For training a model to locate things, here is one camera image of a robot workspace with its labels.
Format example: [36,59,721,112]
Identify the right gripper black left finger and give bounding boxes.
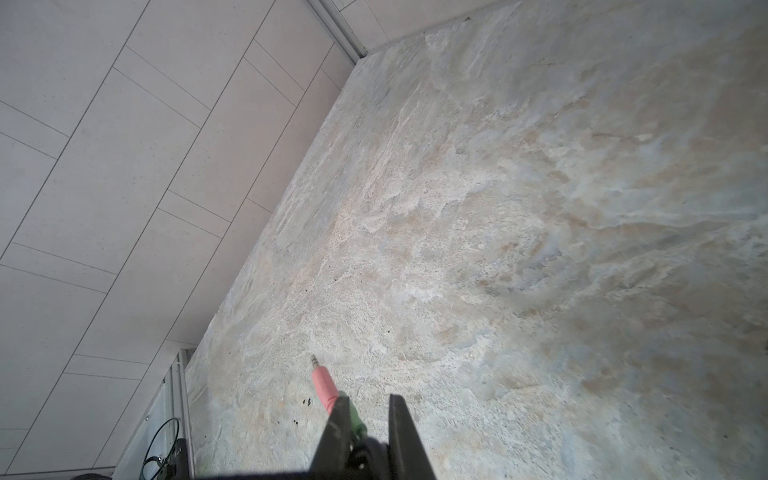
[308,397,351,479]

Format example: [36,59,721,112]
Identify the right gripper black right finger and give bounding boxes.
[388,394,436,480]

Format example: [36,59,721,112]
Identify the white black headphones with cable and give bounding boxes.
[310,355,392,479]

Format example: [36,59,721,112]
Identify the aluminium mounting rail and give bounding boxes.
[110,347,196,480]

